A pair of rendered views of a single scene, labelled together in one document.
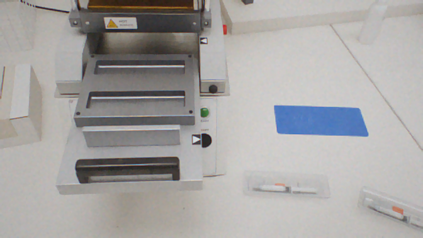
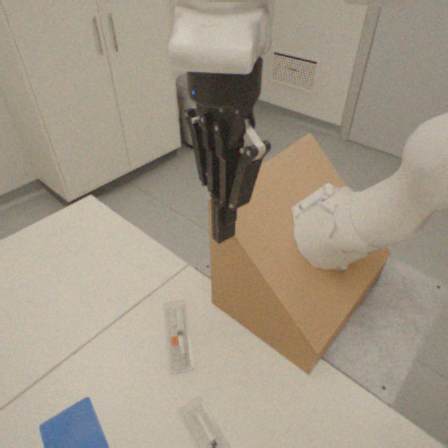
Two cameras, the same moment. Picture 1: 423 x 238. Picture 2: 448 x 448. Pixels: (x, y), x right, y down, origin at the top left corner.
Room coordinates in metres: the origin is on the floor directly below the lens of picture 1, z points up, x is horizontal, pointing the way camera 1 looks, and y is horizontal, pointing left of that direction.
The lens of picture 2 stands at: (0.55, 0.04, 1.49)
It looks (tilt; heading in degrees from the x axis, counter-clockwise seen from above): 41 degrees down; 238
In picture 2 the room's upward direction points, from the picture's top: straight up
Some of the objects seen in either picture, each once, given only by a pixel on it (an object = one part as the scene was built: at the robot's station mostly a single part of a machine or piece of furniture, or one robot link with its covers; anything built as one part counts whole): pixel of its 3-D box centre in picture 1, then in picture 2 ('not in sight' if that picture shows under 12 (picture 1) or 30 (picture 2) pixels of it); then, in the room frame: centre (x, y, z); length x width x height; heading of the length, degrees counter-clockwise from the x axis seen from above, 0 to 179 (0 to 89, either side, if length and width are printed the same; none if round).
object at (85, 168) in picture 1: (129, 169); not in sight; (0.32, 0.13, 0.99); 0.15 x 0.02 x 0.04; 97
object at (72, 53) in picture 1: (79, 41); not in sight; (0.65, 0.31, 0.97); 0.25 x 0.05 x 0.07; 7
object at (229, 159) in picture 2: not in sight; (230, 164); (0.36, -0.26, 1.27); 0.04 x 0.01 x 0.11; 5
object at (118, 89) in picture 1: (139, 87); not in sight; (0.50, 0.15, 0.98); 0.20 x 0.17 x 0.03; 97
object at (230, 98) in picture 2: not in sight; (224, 103); (0.36, -0.27, 1.34); 0.08 x 0.08 x 0.09
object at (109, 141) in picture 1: (138, 110); not in sight; (0.46, 0.15, 0.97); 0.30 x 0.22 x 0.08; 7
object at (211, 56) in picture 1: (210, 43); not in sight; (0.67, 0.03, 0.97); 0.26 x 0.05 x 0.07; 7
